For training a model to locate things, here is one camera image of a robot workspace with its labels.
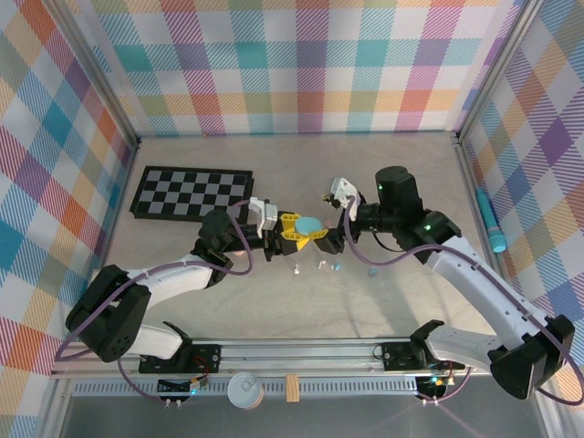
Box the blue earbud charging case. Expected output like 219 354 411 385
294 215 323 235

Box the black grey chessboard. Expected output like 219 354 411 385
129 164 255 224

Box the blue cylindrical tube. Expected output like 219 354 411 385
475 189 506 255

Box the small circuit board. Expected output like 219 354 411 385
417 373 457 394
157 376 211 397

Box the silver tin can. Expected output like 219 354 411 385
226 371 265 410

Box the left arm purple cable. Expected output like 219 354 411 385
55 198 256 405

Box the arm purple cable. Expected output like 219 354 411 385
342 194 577 407
55 198 256 405

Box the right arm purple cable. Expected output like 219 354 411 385
342 194 577 407

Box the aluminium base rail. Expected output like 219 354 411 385
49 337 503 380

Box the slotted grey cable duct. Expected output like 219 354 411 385
72 381 421 397

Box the aluminium frame post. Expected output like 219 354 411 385
53 0 141 150
454 0 544 141

